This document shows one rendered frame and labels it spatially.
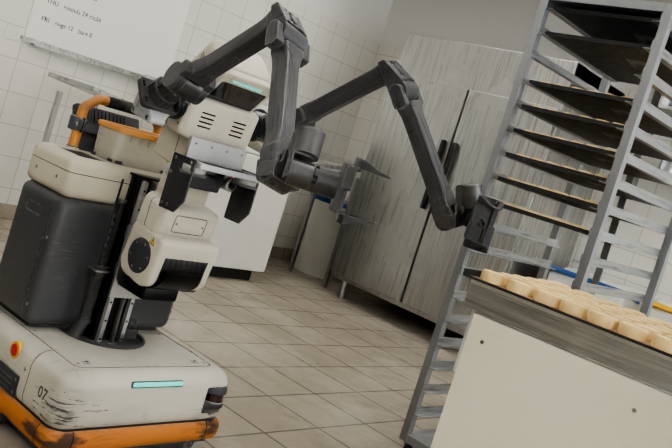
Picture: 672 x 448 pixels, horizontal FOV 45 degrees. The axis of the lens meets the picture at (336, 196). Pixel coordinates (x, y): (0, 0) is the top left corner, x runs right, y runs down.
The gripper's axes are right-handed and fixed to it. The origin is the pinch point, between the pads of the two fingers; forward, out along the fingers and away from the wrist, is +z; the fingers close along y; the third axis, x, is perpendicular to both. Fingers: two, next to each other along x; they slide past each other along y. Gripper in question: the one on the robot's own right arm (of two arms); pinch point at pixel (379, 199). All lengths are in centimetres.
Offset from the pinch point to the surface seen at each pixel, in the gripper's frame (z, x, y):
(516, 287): 27.3, -18.5, -6.8
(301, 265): 27, 507, -104
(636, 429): 48, -38, -21
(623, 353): 45, -32, -11
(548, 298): 32.2, -22.8, -6.4
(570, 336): 37.5, -25.3, -11.5
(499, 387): 30.1, -19.8, -25.6
